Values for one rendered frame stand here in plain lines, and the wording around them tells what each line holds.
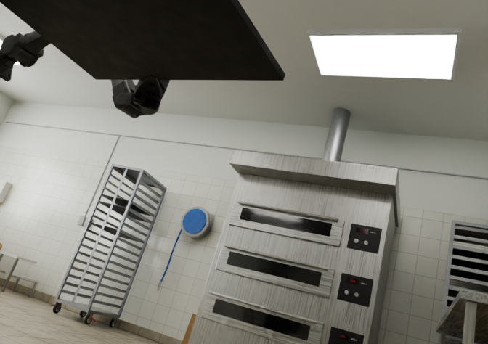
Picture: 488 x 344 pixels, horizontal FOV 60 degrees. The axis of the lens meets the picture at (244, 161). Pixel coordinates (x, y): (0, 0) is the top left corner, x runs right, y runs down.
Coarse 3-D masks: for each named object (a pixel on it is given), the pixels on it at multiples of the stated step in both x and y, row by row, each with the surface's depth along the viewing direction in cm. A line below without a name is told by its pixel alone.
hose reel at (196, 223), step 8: (192, 208) 535; (200, 208) 532; (184, 216) 533; (192, 216) 529; (200, 216) 525; (208, 216) 524; (184, 224) 528; (192, 224) 524; (200, 224) 520; (208, 224) 519; (184, 232) 525; (192, 232) 519; (200, 232) 517; (176, 240) 527; (168, 264) 515; (160, 280) 510
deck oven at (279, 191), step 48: (240, 192) 421; (288, 192) 404; (336, 192) 388; (384, 192) 370; (240, 240) 400; (288, 240) 384; (336, 240) 367; (384, 240) 356; (240, 288) 380; (288, 288) 366; (336, 288) 352; (384, 288) 411; (192, 336) 376; (240, 336) 362; (288, 336) 346; (336, 336) 336
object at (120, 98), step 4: (140, 80) 122; (136, 88) 121; (132, 92) 119; (120, 96) 121; (124, 96) 120; (128, 96) 119; (132, 96) 119; (116, 100) 121; (120, 100) 120; (124, 100) 119; (128, 100) 119; (132, 100) 119; (120, 104) 120; (124, 104) 119; (128, 104) 119; (132, 104) 119; (136, 108) 121
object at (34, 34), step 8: (32, 32) 151; (8, 40) 151; (16, 40) 149; (24, 40) 150; (32, 40) 149; (40, 40) 149; (8, 48) 150; (16, 48) 150; (32, 48) 151; (40, 48) 152; (8, 56) 151; (40, 56) 157; (32, 64) 157
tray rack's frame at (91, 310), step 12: (120, 168) 538; (132, 168) 515; (132, 180) 567; (144, 180) 560; (156, 180) 539; (132, 192) 500; (96, 204) 508; (108, 216) 496; (84, 228) 498; (120, 228) 484; (72, 264) 484; (60, 288) 474; (96, 288) 461; (60, 300) 467; (72, 300) 464; (84, 312) 514; (96, 312) 465; (108, 312) 500
